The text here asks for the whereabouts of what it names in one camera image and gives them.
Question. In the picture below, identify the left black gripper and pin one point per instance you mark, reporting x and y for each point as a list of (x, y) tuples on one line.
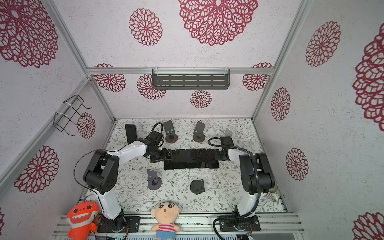
[(154, 160)]

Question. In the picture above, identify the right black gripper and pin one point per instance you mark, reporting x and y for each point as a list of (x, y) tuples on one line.
[(217, 157)]

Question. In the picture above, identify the black phone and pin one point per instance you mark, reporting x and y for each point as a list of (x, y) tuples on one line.
[(169, 162), (202, 158), (180, 159), (212, 162), (131, 133), (191, 158)]

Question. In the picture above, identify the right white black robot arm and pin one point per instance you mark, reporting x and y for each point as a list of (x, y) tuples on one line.
[(256, 175)]

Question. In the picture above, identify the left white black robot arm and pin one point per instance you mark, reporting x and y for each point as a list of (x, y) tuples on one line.
[(102, 172)]

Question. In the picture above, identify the wooden base stand centre-left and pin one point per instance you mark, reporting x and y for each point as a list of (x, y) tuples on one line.
[(171, 136)]

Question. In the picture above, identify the white folding phone stand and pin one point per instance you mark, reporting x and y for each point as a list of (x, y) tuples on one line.
[(228, 132)]

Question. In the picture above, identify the front left grey round stand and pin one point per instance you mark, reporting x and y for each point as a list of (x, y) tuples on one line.
[(154, 181)]

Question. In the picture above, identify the wooden base stand centre-right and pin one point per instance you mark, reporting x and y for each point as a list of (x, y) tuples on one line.
[(198, 134)]

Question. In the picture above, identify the front right black stand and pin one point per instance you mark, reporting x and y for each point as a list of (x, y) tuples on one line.
[(197, 187)]

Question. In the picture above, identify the cartoon boy plush doll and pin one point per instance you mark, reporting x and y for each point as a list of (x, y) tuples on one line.
[(166, 214)]

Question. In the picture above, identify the striped ceramic mug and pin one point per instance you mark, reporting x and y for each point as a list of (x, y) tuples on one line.
[(274, 190)]

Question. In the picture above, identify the red shark plush toy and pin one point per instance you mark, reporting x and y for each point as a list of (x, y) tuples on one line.
[(81, 218)]

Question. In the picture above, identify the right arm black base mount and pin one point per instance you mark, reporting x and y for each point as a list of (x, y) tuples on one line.
[(248, 224)]

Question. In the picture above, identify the grey metal wall shelf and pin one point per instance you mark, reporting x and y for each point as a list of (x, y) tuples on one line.
[(163, 79)]

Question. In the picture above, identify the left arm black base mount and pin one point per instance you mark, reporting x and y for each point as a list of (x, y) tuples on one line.
[(122, 224)]

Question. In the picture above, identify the black wire wall rack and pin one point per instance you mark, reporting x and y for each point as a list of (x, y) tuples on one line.
[(65, 116)]

